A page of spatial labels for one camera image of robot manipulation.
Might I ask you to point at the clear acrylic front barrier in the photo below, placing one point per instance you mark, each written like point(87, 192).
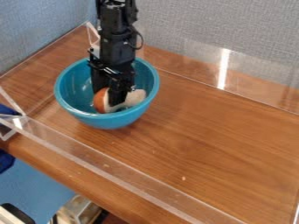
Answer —
point(132, 195)

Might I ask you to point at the clear acrylic barrier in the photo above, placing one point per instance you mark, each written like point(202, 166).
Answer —
point(254, 78)
point(132, 195)

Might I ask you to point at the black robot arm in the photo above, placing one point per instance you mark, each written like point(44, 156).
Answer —
point(116, 15)

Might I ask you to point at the clear acrylic back barrier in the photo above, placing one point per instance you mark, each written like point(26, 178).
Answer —
point(254, 78)

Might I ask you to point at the black and white object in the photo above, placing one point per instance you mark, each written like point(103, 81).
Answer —
point(11, 215)

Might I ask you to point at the clear plastic container below table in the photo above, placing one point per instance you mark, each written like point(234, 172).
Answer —
point(78, 211)

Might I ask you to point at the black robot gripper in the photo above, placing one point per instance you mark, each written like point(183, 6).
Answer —
point(111, 67)

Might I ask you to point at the blue plastic bowl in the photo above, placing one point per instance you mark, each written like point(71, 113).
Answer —
point(74, 94)

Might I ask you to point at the clear acrylic corner bracket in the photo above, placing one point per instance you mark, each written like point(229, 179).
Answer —
point(94, 38)

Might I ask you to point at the blue cloth object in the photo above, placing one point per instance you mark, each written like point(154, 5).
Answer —
point(7, 159)

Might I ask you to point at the brown and white toy mushroom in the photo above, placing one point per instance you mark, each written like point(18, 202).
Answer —
point(100, 101)

